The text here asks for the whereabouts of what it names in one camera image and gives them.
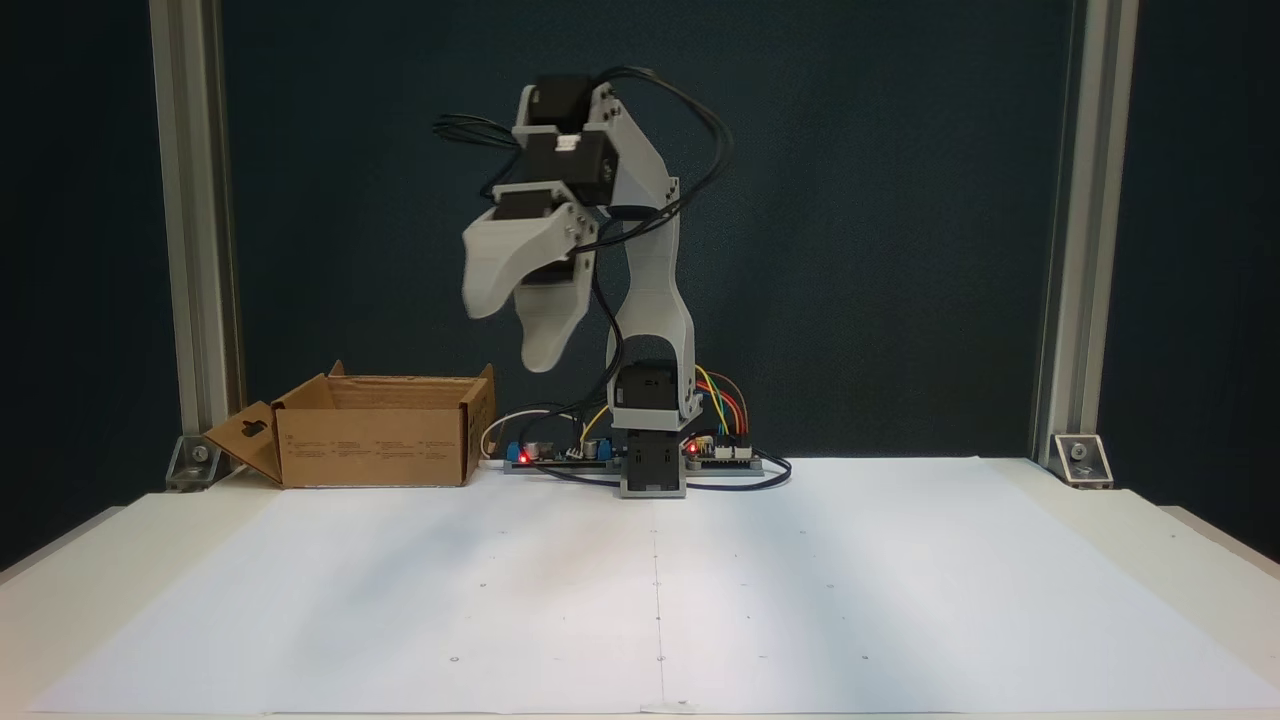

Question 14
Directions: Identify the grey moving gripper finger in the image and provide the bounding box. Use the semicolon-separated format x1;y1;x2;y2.
517;278;591;373

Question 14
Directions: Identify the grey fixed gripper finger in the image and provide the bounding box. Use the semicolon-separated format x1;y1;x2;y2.
462;205;586;321

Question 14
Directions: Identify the blue power circuit board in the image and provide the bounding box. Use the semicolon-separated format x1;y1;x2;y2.
503;438;617;473

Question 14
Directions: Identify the motor driver circuit board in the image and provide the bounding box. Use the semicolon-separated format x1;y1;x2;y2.
686;436;763;473

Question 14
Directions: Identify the brown cardboard box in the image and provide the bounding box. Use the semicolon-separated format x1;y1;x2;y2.
205;360;497;490

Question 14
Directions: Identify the white paper sheet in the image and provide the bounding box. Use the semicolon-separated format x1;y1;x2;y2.
30;456;1280;717

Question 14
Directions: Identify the black servo cable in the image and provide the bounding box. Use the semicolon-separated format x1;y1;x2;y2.
435;113;523;151
590;66;734;401

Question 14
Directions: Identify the white cable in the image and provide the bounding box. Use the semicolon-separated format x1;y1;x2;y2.
480;408;561;461

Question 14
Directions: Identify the coloured jumper wire bundle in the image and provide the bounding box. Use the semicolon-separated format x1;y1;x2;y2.
692;364;750;441

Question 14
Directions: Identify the aluminium frame post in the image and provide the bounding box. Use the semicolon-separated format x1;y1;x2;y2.
1030;0;1141;471
150;0;246;471

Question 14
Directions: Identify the metal corner bracket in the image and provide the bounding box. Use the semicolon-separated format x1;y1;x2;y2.
1052;433;1114;490
165;434;223;492

